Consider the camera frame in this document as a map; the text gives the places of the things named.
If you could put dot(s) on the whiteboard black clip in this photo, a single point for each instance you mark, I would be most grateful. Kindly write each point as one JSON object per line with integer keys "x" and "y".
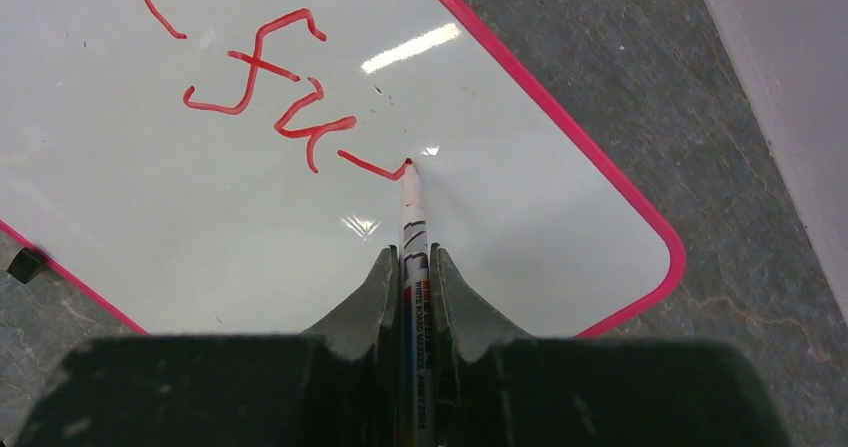
{"x": 27, "y": 264}

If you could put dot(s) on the pink framed whiteboard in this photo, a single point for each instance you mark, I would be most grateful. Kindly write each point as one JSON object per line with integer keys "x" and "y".
{"x": 228, "y": 165}

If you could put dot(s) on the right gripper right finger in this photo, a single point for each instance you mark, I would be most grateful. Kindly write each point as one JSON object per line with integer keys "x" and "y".
{"x": 500, "y": 386}

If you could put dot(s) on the red whiteboard marker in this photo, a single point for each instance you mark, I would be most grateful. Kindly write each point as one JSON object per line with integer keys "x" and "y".
{"x": 417, "y": 408}

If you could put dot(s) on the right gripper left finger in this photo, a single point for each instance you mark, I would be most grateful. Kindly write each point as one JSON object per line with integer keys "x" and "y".
{"x": 333, "y": 384}

